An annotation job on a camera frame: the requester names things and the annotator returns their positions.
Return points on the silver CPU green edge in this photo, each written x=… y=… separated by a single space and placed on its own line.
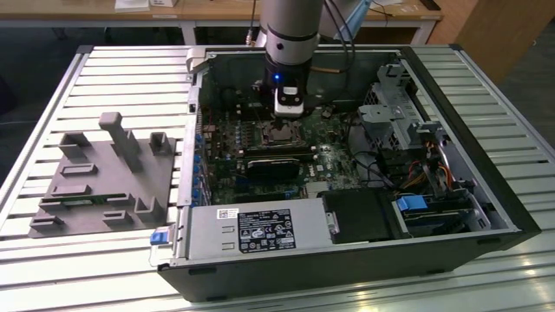
x=285 y=135

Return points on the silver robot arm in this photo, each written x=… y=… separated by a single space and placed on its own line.
x=289 y=19

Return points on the CPU socket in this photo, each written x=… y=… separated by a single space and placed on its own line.
x=282 y=146

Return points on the grey metal drive cage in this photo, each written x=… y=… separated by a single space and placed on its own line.
x=382 y=113

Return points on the green motherboard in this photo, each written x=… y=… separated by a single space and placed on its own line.
x=330 y=156

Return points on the black graphics card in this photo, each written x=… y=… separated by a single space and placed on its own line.
x=273 y=170

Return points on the silver chipset heatsink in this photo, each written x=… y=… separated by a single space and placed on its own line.
x=319 y=189

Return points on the black plastic drive box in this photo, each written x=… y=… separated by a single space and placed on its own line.
x=355 y=214

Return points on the blue disk carrier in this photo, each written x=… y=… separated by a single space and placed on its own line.
x=411 y=203

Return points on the wooden cabinet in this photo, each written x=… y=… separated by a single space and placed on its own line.
x=498 y=32

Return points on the wooden desk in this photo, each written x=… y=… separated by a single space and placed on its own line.
x=87 y=16

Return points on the grey power supply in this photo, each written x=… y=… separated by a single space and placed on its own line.
x=209 y=234

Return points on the grey parts rack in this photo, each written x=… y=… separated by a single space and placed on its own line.
x=109 y=182

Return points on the blue plastic latch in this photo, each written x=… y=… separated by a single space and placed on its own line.
x=159 y=237

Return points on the black grey PC case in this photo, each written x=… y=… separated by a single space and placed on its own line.
x=347 y=276

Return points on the green RAM stick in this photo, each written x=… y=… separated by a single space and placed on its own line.
x=78 y=201

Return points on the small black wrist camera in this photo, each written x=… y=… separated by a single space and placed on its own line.
x=257 y=86

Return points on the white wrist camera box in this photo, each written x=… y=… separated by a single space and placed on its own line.
x=289 y=109

